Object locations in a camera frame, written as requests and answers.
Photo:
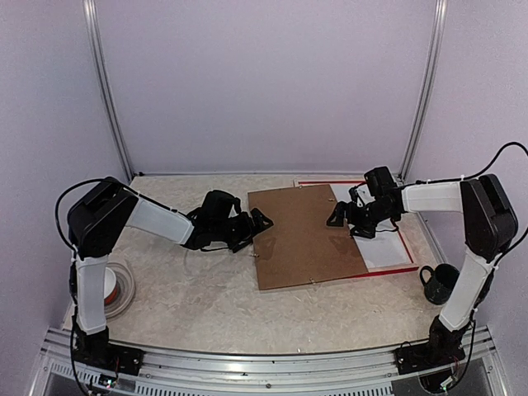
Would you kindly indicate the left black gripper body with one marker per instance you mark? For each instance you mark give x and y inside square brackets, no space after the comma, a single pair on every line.
[233,234]

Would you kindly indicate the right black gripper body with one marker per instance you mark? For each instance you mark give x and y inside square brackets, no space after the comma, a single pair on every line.
[365,219]

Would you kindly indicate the brown backing board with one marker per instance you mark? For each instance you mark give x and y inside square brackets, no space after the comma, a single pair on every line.
[299,248]

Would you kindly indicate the red wooden picture frame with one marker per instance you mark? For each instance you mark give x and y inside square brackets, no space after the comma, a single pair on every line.
[392,270]

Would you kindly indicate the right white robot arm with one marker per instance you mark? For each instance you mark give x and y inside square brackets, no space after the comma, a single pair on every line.
[490,226]

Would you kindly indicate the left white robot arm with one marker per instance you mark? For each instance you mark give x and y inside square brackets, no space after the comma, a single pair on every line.
[95,223]

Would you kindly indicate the dark green mug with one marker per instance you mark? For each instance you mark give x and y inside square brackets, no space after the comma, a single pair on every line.
[438,282]

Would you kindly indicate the white red bowl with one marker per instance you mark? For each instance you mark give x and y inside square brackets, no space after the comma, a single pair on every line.
[110,286]

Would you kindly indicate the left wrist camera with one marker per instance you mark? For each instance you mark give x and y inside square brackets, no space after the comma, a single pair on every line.
[218,206]

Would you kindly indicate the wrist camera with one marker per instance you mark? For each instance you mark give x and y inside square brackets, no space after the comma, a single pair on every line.
[378,181]
[218,206]

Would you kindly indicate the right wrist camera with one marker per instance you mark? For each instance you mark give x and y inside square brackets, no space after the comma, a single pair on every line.
[378,181]

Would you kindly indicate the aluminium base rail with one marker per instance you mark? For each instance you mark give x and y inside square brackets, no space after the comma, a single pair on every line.
[371,371]

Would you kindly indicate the right aluminium post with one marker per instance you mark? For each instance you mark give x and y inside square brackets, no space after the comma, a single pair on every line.
[433,54]

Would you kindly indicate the aluminium post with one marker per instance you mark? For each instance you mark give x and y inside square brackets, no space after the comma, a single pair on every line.
[433,54]
[95,41]

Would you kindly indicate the left aluminium post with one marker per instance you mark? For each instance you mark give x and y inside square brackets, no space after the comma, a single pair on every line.
[95,41]

